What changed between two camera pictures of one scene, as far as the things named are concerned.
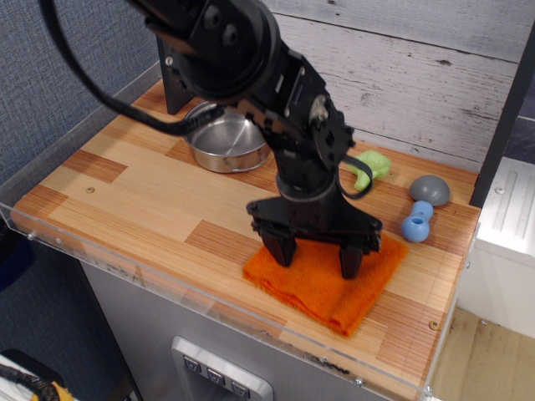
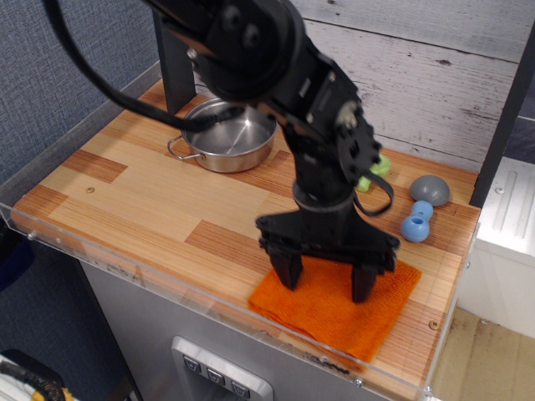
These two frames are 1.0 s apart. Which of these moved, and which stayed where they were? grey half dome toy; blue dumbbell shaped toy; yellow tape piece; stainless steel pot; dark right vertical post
Moved: yellow tape piece
Stayed: grey half dome toy; blue dumbbell shaped toy; stainless steel pot; dark right vertical post
